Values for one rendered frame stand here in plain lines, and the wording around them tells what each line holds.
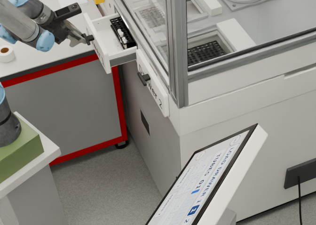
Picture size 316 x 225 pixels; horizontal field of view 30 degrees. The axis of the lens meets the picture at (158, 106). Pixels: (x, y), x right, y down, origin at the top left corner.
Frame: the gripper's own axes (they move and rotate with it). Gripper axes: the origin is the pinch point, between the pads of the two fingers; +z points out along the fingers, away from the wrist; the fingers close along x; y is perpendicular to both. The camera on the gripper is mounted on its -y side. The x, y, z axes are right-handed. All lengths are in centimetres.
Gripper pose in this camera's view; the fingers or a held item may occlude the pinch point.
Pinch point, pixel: (83, 37)
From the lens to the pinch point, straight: 239.1
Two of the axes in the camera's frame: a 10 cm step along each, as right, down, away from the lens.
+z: 5.8, 3.9, 7.2
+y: -7.3, 6.5, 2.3
